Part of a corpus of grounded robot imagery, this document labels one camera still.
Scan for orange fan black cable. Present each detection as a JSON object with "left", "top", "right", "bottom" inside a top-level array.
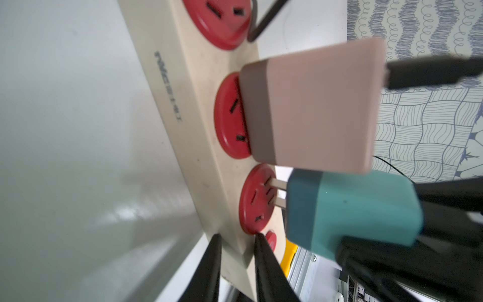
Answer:
[{"left": 371, "top": 155, "right": 416, "bottom": 185}]

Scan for teal charger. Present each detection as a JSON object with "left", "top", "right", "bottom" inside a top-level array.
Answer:
[{"left": 268, "top": 169, "right": 424, "bottom": 260}]

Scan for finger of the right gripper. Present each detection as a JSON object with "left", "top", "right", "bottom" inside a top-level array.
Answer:
[
  {"left": 414, "top": 177, "right": 482, "bottom": 245},
  {"left": 336, "top": 237, "right": 482, "bottom": 301}
]

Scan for pink charger of blue fan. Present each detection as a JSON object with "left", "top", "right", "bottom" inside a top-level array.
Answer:
[{"left": 239, "top": 38, "right": 386, "bottom": 174}]

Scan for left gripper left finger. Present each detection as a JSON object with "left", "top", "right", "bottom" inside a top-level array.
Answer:
[{"left": 179, "top": 234, "right": 222, "bottom": 302}]

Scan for aluminium front rail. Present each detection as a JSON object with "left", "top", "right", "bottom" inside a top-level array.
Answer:
[{"left": 288, "top": 248, "right": 349, "bottom": 301}]

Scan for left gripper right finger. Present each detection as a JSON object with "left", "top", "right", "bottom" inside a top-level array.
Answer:
[{"left": 254, "top": 234, "right": 299, "bottom": 302}]

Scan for yellow black pliers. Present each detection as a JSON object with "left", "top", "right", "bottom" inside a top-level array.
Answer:
[{"left": 280, "top": 239, "right": 299, "bottom": 278}]

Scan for cream red power strip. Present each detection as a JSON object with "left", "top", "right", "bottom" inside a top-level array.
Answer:
[{"left": 116, "top": 0, "right": 291, "bottom": 299}]

